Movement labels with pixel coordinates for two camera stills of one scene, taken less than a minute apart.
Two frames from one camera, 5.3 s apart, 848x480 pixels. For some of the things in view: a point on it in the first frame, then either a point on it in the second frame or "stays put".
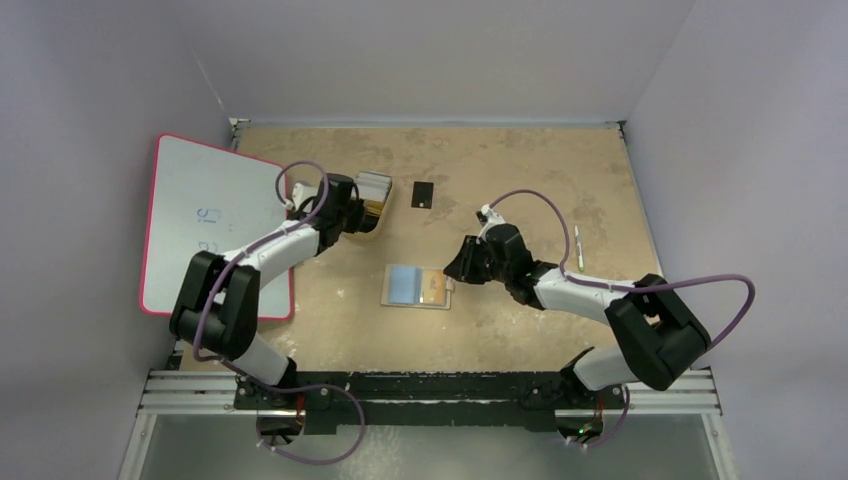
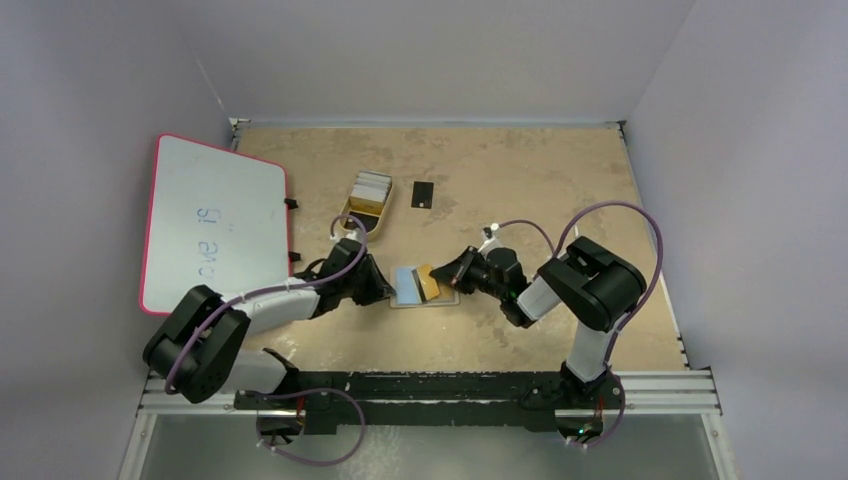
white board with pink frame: [206, 199] stays put
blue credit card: [405, 285] stays put
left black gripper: [357, 216] to [378, 289]
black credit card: [422, 195] stays put
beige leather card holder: [416, 286] stays put
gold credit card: [373, 207] to [428, 284]
